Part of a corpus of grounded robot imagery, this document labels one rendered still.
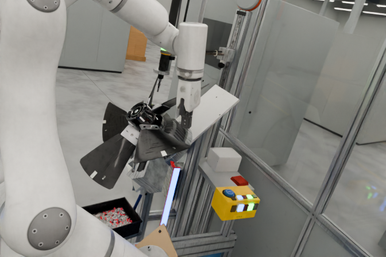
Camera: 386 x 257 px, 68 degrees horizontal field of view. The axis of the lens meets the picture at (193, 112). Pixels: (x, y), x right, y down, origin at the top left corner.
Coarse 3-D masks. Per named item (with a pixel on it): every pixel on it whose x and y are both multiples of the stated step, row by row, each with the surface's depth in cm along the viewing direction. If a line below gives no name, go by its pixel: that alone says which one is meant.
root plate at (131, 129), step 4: (128, 128) 136; (132, 128) 136; (124, 132) 135; (128, 132) 135; (132, 132) 136; (136, 132) 136; (124, 136) 135; (128, 136) 135; (136, 136) 135; (132, 140) 134; (136, 140) 135; (136, 144) 134
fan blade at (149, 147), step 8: (144, 136) 120; (152, 136) 121; (160, 136) 122; (168, 136) 124; (144, 144) 115; (152, 144) 115; (160, 144) 115; (168, 144) 116; (176, 144) 116; (184, 144) 116; (136, 152) 111; (144, 152) 111; (152, 152) 110; (160, 152) 110; (168, 152) 110; (176, 152) 110; (136, 160) 107; (144, 160) 107
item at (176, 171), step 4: (176, 172) 101; (172, 176) 101; (176, 176) 102; (172, 180) 102; (176, 180) 102; (172, 184) 102; (172, 188) 103; (168, 192) 103; (172, 192) 104; (168, 196) 104; (172, 196) 104; (168, 200) 104; (168, 204) 105; (168, 208) 106; (164, 212) 106; (168, 212) 107; (164, 216) 107; (164, 220) 107
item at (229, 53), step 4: (220, 48) 169; (224, 48) 167; (228, 48) 174; (232, 48) 174; (224, 52) 168; (228, 52) 167; (232, 52) 170; (220, 56) 170; (224, 56) 168; (228, 56) 167; (232, 56) 172; (224, 60) 169; (228, 60) 169; (232, 60) 174
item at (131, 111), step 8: (136, 104) 139; (144, 104) 134; (128, 112) 138; (136, 112) 134; (144, 112) 131; (128, 120) 133; (136, 120) 131; (152, 120) 134; (160, 120) 138; (136, 128) 136; (160, 128) 136
